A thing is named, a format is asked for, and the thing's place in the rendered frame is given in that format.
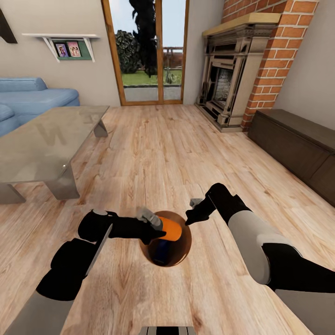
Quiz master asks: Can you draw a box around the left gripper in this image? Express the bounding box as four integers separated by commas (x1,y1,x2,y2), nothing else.
124,217,167,245

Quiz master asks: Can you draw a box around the can of soda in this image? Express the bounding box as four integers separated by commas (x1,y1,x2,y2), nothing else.
151,217,182,243
153,238,172,265

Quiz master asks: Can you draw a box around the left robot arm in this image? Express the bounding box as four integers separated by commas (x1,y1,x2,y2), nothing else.
3,206,167,335

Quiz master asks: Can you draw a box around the trash can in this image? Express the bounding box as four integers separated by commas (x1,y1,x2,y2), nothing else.
139,210,193,268

